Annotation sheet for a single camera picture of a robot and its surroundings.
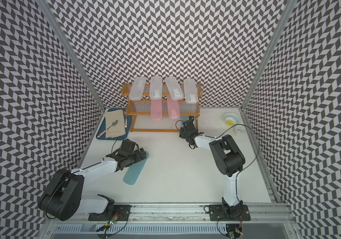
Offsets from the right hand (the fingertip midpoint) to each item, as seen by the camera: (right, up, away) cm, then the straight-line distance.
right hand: (186, 132), depth 101 cm
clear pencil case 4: (+2, +26, -13) cm, 29 cm away
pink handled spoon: (-53, +6, +7) cm, 54 cm away
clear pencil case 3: (-7, +26, -13) cm, 30 cm away
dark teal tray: (-42, +1, +4) cm, 42 cm away
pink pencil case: (-20, +15, -5) cm, 25 cm away
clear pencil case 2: (-19, +28, -12) cm, 36 cm away
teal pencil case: (-31, -21, -17) cm, 42 cm away
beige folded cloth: (-48, +2, +4) cm, 48 cm away
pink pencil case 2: (-9, +16, -8) cm, 20 cm away
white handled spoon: (-44, +7, +8) cm, 46 cm away
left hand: (-29, -15, -10) cm, 34 cm away
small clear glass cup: (+37, +1, 0) cm, 37 cm away
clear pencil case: (-31, +26, -13) cm, 42 cm away
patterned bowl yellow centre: (+33, +9, +7) cm, 35 cm away
